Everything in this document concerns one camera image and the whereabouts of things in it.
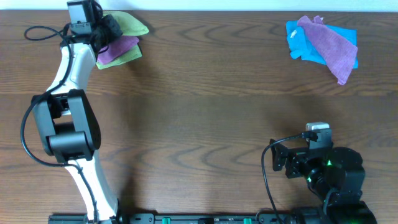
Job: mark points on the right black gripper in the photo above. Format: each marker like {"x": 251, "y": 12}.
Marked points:
{"x": 292, "y": 160}

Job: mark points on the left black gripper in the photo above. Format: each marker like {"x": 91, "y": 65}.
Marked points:
{"x": 111, "y": 26}

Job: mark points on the green microfiber cloth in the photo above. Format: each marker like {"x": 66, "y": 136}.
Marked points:
{"x": 129, "y": 25}

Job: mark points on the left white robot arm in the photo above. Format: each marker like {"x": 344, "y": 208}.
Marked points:
{"x": 67, "y": 125}

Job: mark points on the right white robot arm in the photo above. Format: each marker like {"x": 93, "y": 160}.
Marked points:
{"x": 334, "y": 174}

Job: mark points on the folded green cloth under purple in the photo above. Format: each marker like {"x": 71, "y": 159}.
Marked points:
{"x": 130, "y": 55}

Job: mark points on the purple cloth on blue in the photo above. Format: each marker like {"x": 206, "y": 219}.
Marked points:
{"x": 338, "y": 52}

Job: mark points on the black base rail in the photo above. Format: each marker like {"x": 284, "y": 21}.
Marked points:
{"x": 192, "y": 218}

